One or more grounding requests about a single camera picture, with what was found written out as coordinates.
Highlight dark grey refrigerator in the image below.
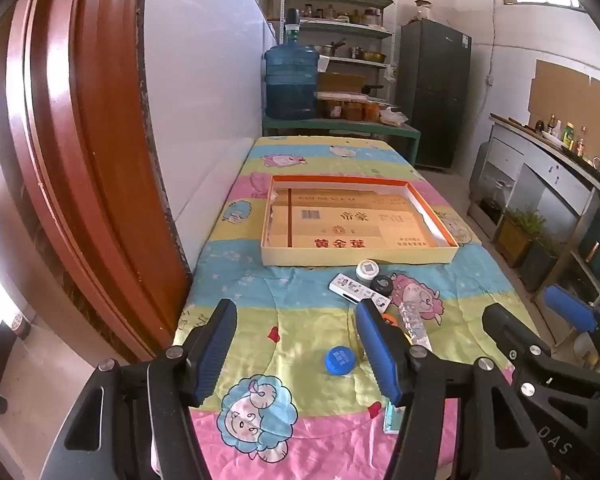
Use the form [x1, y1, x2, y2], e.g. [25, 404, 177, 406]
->
[397, 21, 472, 171]

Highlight red-brown wooden door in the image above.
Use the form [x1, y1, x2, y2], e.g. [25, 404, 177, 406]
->
[0, 0, 193, 366]

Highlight white black rectangular case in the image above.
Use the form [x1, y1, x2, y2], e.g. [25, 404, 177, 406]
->
[329, 273, 392, 311]

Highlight shallow orange-rimmed cardboard box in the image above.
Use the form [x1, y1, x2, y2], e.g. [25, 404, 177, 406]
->
[260, 175, 460, 267]

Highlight water jug pump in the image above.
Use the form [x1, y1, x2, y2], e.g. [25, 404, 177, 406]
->
[285, 8, 302, 46]

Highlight teal lighter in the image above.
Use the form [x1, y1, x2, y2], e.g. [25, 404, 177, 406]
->
[382, 400, 406, 436]

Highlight blue bottle cap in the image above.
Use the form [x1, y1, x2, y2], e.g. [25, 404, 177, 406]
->
[325, 346, 355, 376]

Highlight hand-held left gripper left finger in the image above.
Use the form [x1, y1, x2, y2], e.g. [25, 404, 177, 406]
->
[45, 299, 238, 480]

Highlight grey gas cylinder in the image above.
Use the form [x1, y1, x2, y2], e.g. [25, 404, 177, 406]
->
[470, 142, 491, 201]

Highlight potted plant in yellow pot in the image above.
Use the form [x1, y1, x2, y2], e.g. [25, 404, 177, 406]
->
[495, 207, 546, 268]

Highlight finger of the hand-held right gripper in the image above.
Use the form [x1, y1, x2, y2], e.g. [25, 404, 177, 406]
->
[544, 284, 600, 361]
[482, 304, 600, 413]

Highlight white metal shelf rack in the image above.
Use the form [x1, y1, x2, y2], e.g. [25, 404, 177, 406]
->
[280, 0, 397, 111]

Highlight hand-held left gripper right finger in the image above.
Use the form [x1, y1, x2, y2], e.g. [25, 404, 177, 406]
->
[355, 299, 556, 480]

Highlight potted plant in dark pot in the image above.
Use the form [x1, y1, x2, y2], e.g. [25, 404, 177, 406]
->
[520, 237, 561, 292]

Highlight grey kitchen counter cabinet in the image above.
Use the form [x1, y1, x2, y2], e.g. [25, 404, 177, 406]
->
[470, 115, 600, 311]

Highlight dark oil jug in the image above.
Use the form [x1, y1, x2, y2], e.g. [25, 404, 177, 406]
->
[480, 182, 511, 226]

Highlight green bench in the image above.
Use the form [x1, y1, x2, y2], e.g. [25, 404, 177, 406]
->
[262, 117, 422, 166]

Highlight cardboard wall sheets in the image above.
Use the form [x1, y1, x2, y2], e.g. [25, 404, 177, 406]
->
[528, 60, 600, 133]

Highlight cartoon sheep printed blanket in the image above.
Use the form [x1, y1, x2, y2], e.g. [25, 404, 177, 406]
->
[172, 135, 546, 480]

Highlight brown cardboard box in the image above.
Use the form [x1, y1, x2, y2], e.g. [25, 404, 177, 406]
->
[317, 72, 367, 95]

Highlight steel saucepan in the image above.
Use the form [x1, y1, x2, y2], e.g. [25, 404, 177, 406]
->
[314, 40, 348, 58]

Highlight blue water jug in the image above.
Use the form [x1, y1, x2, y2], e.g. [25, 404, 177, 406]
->
[264, 42, 320, 121]

